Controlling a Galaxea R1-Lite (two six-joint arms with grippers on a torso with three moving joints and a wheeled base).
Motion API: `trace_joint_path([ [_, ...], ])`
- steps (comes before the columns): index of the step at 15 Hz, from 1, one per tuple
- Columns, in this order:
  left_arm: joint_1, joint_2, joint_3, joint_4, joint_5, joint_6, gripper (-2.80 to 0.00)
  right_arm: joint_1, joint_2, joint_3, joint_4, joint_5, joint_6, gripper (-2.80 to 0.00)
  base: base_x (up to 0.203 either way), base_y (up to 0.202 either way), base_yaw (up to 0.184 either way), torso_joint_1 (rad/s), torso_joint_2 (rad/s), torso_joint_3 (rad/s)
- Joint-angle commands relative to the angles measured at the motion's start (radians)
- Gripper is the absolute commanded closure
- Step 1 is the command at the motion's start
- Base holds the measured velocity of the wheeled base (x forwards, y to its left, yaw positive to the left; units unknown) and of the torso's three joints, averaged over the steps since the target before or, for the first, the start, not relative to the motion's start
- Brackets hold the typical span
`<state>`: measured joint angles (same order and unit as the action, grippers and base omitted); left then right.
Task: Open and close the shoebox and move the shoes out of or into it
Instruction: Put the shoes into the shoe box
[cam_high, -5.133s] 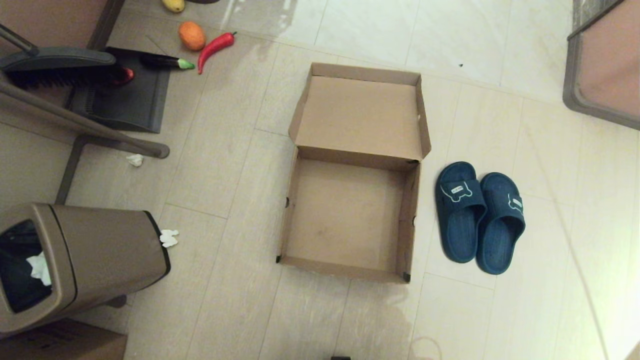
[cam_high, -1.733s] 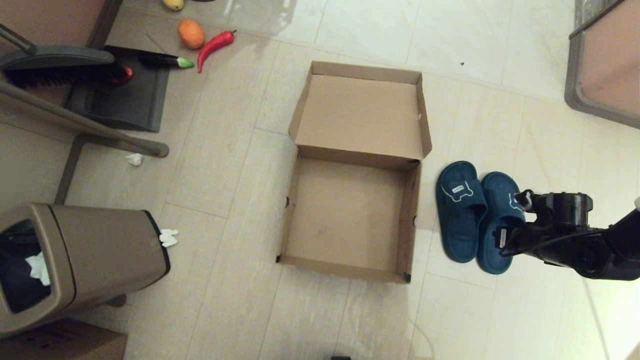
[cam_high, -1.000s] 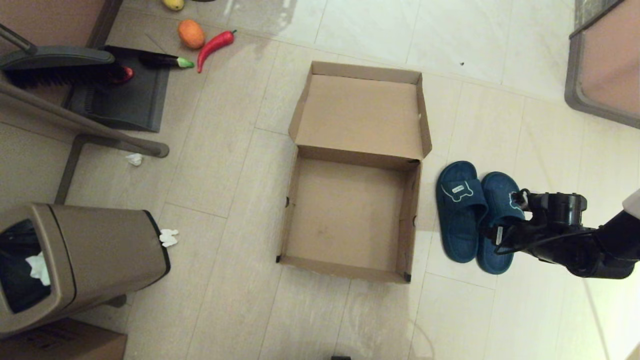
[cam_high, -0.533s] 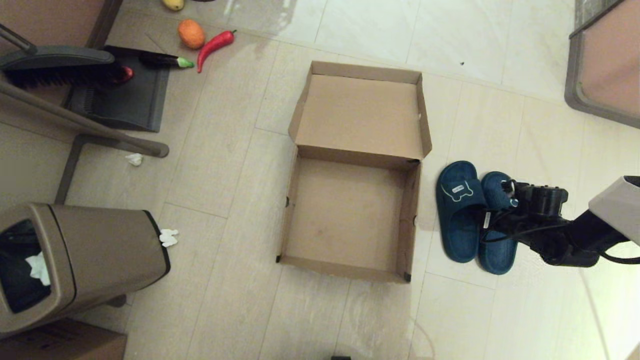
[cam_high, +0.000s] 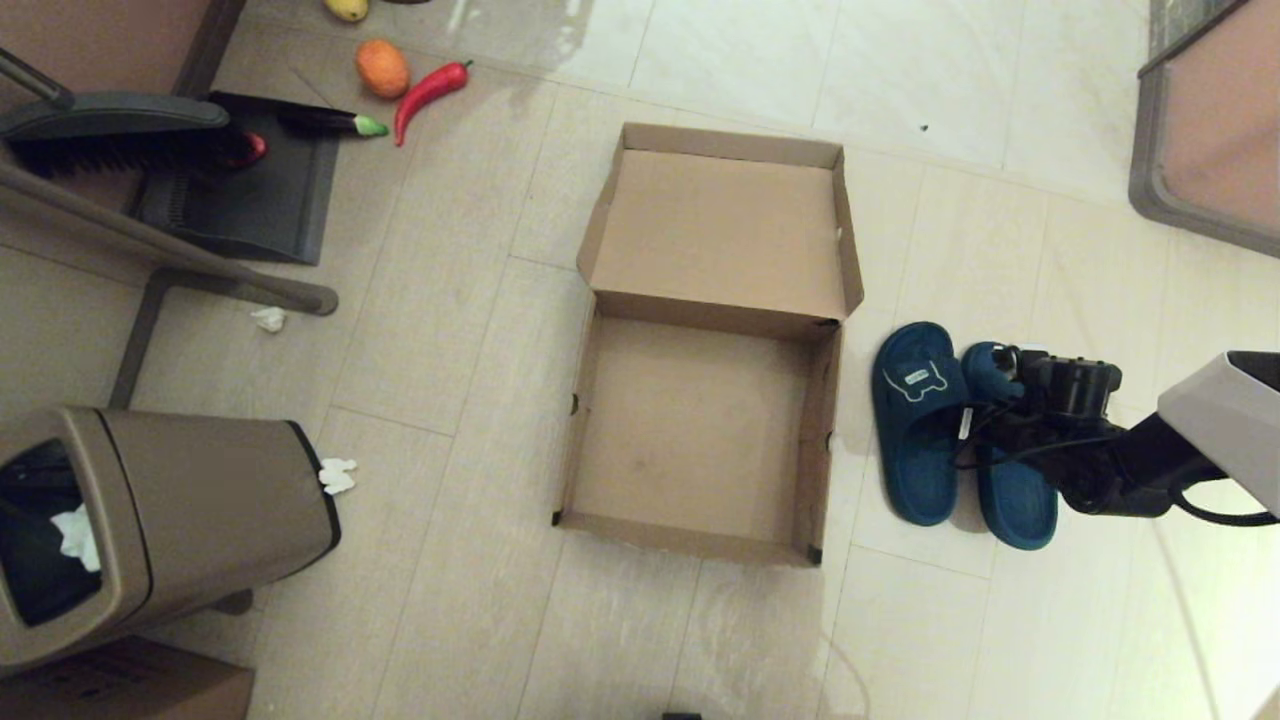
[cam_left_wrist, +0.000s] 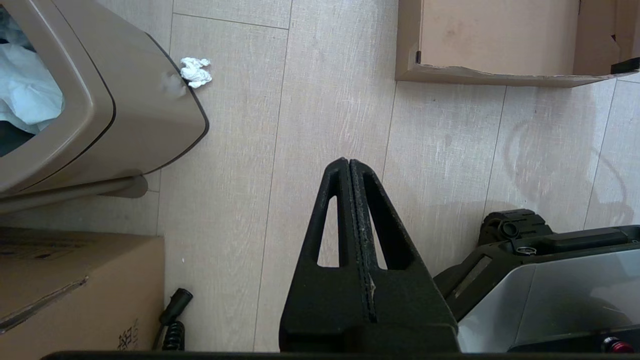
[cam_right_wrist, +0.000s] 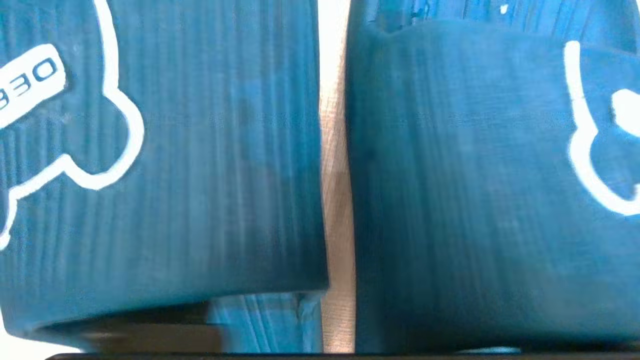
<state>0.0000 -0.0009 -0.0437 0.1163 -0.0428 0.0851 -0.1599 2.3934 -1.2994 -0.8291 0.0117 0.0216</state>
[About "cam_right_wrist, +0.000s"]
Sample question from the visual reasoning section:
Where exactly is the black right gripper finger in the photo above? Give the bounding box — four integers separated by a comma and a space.
82, 322, 222, 352

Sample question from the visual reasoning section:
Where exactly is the dark blue bear-print slipper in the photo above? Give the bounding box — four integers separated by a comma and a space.
345, 0, 640, 353
0, 0, 329, 353

